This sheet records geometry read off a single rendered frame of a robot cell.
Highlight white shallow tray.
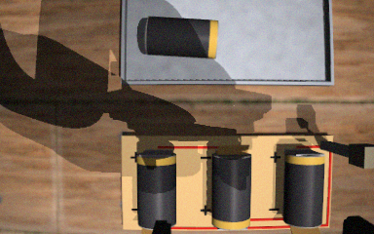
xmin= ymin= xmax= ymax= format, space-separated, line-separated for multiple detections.
xmin=121 ymin=0 xmax=334 ymax=86

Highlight pale yellow flat board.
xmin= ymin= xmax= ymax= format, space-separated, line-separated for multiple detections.
xmin=122 ymin=135 xmax=374 ymax=234

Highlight black battery with gold end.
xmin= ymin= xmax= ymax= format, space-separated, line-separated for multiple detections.
xmin=136 ymin=153 xmax=176 ymax=230
xmin=211 ymin=153 xmax=252 ymax=231
xmin=283 ymin=152 xmax=325 ymax=228
xmin=145 ymin=17 xmax=219 ymax=59

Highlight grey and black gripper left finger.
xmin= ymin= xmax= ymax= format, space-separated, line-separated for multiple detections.
xmin=152 ymin=220 xmax=171 ymax=234

